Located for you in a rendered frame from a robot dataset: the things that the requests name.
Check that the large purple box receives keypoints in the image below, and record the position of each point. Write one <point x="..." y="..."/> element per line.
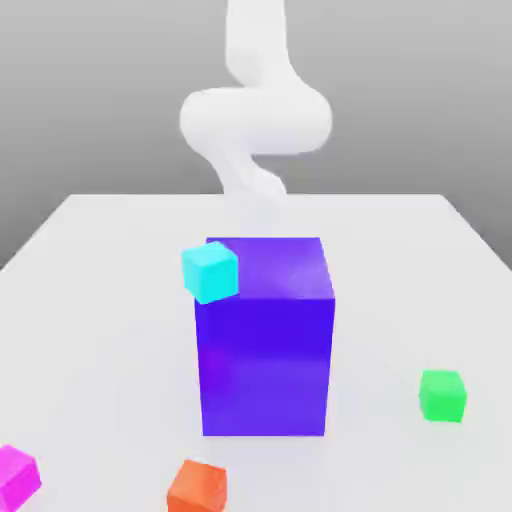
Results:
<point x="264" y="360"/>

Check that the small green cube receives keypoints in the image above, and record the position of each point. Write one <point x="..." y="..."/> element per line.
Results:
<point x="442" y="398"/>

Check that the small orange cube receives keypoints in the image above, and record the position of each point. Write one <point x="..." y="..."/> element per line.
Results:
<point x="198" y="488"/>

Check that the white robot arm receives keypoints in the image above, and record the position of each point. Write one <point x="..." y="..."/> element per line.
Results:
<point x="256" y="120"/>

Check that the small magenta cube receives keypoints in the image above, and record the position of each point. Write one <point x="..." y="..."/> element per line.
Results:
<point x="16" y="478"/>

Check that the small cyan cube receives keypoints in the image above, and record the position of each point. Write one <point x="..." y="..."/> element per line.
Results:
<point x="210" y="274"/>

